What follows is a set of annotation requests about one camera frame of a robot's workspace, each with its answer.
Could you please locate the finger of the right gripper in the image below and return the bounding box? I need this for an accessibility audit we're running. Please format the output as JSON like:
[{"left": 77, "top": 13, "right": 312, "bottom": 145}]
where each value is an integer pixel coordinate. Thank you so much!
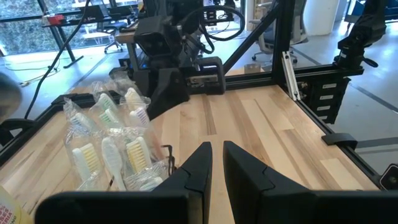
[
  {"left": 195, "top": 56, "right": 227, "bottom": 96},
  {"left": 146, "top": 67, "right": 191, "bottom": 121}
]

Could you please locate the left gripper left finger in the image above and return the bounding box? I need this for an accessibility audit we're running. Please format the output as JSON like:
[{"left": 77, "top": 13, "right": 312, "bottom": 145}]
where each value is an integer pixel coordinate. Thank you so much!
[{"left": 155, "top": 141, "right": 214, "bottom": 224}]

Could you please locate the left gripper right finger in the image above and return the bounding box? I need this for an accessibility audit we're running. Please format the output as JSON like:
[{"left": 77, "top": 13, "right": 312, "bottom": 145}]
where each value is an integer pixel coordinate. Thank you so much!
[{"left": 223, "top": 140, "right": 315, "bottom": 224}]

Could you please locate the black computer tower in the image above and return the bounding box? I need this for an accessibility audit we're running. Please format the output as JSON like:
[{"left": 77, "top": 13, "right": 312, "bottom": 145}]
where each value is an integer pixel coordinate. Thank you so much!
[{"left": 119, "top": 52, "right": 147, "bottom": 72}]

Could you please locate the grey office chair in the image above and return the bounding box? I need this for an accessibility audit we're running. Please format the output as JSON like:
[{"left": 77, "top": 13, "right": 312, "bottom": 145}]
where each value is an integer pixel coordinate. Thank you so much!
[{"left": 248, "top": 0, "right": 309, "bottom": 63}]

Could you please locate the silver aluminium extrusion piece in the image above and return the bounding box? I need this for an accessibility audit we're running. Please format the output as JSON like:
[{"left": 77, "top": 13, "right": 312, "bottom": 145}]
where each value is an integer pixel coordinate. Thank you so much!
[{"left": 282, "top": 50, "right": 302, "bottom": 102}]

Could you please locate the black desk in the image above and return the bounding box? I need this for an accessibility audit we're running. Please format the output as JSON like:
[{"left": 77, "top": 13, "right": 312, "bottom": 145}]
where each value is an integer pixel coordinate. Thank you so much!
[{"left": 36, "top": 0, "right": 139, "bottom": 70}]

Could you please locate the white round column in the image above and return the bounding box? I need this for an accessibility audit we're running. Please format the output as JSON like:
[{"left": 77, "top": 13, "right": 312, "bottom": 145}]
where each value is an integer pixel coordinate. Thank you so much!
[{"left": 303, "top": 0, "right": 340, "bottom": 37}]

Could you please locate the red desk object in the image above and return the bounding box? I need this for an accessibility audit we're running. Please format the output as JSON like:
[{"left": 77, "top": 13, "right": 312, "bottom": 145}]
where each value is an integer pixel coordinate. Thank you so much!
[{"left": 46, "top": 14, "right": 65, "bottom": 26}]

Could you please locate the Lysol disinfecting wipes canister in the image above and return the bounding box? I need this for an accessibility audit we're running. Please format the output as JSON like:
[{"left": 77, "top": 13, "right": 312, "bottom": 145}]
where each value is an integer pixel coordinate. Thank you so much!
[{"left": 0, "top": 185, "right": 34, "bottom": 224}]

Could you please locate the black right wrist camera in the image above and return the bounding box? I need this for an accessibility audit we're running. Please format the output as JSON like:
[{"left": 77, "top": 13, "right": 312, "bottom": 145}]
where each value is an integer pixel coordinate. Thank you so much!
[{"left": 133, "top": 15, "right": 183, "bottom": 59}]

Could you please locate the black frame bracket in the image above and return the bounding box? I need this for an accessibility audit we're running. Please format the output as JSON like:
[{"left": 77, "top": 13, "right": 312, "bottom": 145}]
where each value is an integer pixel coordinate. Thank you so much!
[{"left": 321, "top": 133, "right": 359, "bottom": 151}]

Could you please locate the white floor cable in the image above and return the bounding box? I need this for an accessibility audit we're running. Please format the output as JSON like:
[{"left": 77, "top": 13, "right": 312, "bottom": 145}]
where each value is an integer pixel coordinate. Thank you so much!
[{"left": 0, "top": 58, "right": 62, "bottom": 87}]

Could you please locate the black table-level camera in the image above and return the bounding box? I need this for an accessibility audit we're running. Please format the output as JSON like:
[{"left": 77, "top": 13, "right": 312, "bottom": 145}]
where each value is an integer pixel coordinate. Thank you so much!
[{"left": 379, "top": 164, "right": 398, "bottom": 191}]

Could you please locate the large window wall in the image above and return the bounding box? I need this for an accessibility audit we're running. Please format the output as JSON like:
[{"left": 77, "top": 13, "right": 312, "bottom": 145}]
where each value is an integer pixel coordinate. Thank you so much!
[{"left": 0, "top": 0, "right": 142, "bottom": 57}]

